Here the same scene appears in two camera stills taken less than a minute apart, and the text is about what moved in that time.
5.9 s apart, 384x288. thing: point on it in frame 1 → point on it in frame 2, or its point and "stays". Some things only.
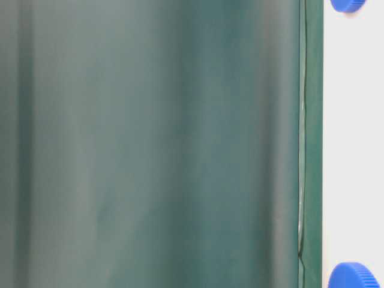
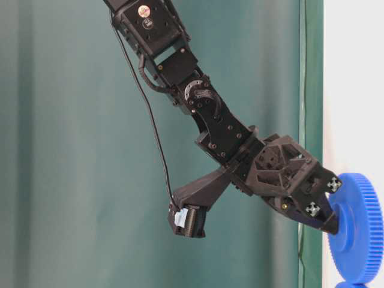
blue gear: (347, 6) → (356, 249)
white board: (353, 138) stays
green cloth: (161, 143) stays
